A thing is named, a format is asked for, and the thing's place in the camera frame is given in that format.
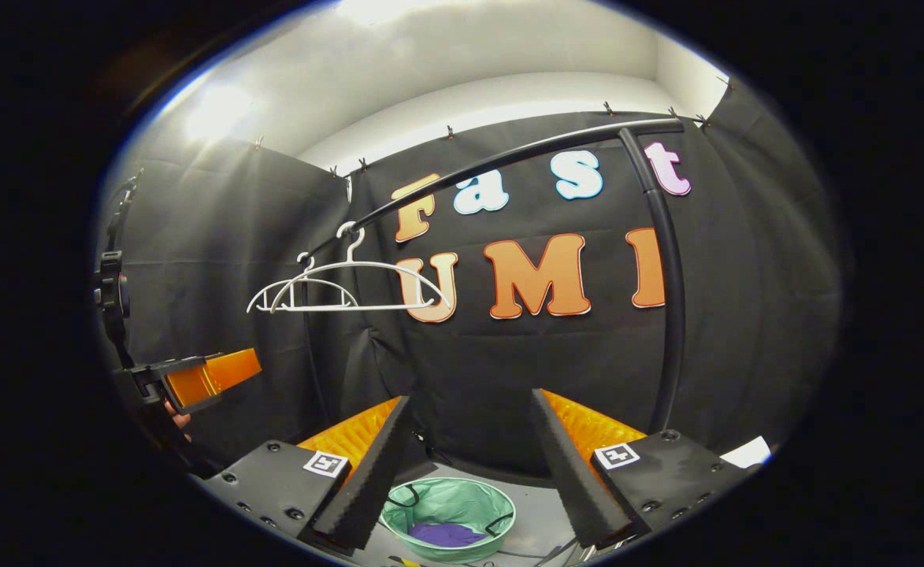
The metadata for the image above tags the black backdrop cloth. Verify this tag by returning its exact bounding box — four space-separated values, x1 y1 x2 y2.
99 79 844 481

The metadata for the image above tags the row of small cloth clips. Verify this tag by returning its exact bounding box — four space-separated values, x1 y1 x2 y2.
253 75 734 178

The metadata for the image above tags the large white plastic hanger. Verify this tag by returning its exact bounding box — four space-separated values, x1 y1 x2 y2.
269 220 455 313

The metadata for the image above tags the purple ribbed jacket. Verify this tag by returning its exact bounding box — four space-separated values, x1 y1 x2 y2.
408 521 488 549

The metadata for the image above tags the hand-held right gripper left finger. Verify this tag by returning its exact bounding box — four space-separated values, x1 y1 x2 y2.
203 395 414 552

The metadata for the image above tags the small white plastic hanger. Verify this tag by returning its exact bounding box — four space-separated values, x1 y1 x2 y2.
246 250 362 314

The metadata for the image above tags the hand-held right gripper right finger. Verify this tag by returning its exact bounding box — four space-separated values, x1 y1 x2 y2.
530 387 762 550

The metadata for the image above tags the black clothes rack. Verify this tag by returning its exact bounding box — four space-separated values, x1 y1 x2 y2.
300 117 687 438

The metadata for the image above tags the green laundry hamper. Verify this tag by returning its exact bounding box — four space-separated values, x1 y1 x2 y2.
379 476 518 564

